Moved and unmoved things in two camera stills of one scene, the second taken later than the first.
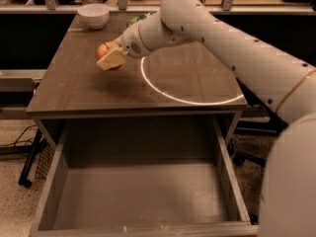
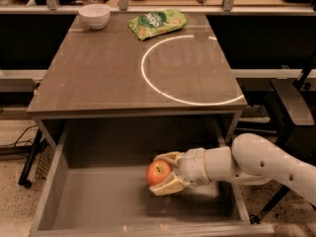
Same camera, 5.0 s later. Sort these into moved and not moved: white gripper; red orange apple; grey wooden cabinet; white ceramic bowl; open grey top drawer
Moved: white gripper; red orange apple
Not moved: grey wooden cabinet; white ceramic bowl; open grey top drawer
